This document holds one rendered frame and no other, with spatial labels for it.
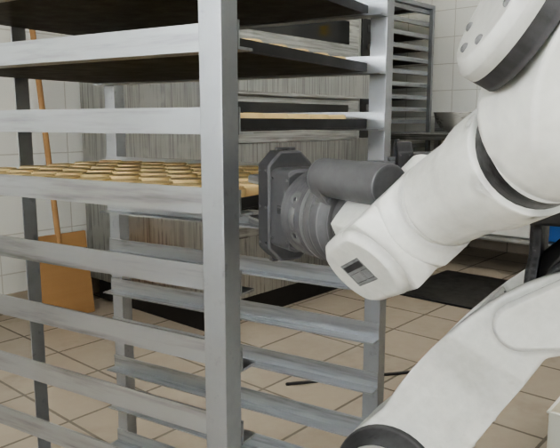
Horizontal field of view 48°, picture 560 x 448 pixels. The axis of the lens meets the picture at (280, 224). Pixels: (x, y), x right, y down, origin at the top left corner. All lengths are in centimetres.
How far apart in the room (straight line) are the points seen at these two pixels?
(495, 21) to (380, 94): 78
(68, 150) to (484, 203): 329
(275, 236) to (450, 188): 33
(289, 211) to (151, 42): 28
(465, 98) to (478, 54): 478
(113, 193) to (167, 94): 214
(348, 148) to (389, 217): 316
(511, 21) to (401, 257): 21
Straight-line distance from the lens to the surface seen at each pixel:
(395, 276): 46
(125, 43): 80
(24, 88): 129
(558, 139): 31
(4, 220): 343
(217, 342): 71
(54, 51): 89
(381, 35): 108
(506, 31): 29
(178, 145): 290
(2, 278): 347
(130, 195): 80
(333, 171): 53
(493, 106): 33
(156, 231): 308
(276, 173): 66
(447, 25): 521
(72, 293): 333
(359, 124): 104
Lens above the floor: 96
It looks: 9 degrees down
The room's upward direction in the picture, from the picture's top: straight up
